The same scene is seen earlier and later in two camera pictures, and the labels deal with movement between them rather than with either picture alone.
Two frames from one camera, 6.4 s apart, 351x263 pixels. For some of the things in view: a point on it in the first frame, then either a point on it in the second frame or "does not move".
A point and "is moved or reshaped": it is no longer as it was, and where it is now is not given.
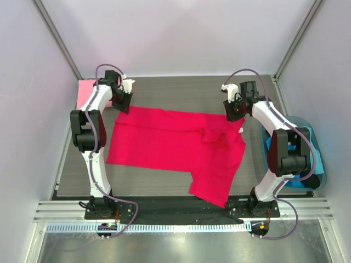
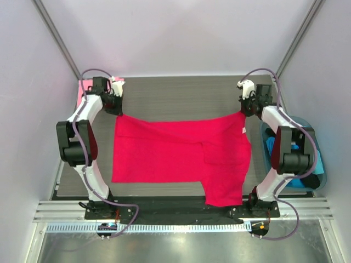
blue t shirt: (295, 183) does not move
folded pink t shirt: (84, 87) does not move
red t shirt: (209, 147) is moved or reshaped
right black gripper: (233, 111) → (247, 108)
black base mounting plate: (179, 210) does not move
